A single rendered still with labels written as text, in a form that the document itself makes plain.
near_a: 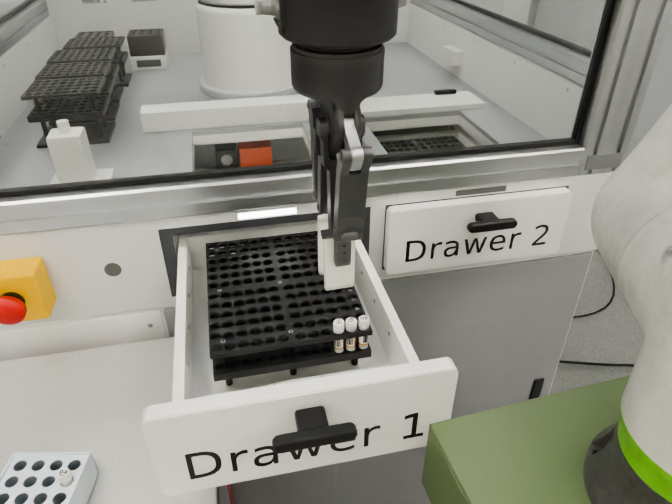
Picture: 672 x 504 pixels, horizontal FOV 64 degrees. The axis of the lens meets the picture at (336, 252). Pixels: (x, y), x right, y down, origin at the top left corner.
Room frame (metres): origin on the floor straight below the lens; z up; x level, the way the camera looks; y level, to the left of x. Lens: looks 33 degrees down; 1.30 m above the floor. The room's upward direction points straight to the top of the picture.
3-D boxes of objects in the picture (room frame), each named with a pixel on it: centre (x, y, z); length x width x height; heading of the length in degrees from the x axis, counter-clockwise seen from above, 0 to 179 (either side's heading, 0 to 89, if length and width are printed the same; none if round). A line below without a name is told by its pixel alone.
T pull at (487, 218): (0.68, -0.22, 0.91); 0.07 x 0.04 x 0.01; 102
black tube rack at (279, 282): (0.54, 0.07, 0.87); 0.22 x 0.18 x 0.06; 12
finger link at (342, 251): (0.42, -0.01, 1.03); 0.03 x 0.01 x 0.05; 14
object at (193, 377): (0.55, 0.07, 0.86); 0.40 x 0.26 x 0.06; 12
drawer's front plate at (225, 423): (0.34, 0.03, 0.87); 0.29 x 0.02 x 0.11; 102
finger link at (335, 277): (0.44, 0.00, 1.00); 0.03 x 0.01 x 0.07; 104
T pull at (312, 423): (0.32, 0.02, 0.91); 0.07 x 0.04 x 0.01; 102
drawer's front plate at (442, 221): (0.71, -0.22, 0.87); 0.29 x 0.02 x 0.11; 102
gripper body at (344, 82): (0.45, 0.00, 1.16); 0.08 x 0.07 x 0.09; 14
